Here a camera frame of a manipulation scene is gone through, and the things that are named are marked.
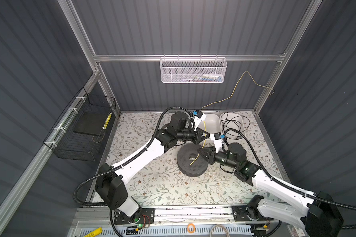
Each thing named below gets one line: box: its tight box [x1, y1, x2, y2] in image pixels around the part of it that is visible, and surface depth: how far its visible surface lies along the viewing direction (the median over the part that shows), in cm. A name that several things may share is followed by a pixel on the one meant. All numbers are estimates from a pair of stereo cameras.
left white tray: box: [197, 110, 222, 140], surface depth 114 cm
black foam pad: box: [73, 111, 110, 136], surface depth 77 cm
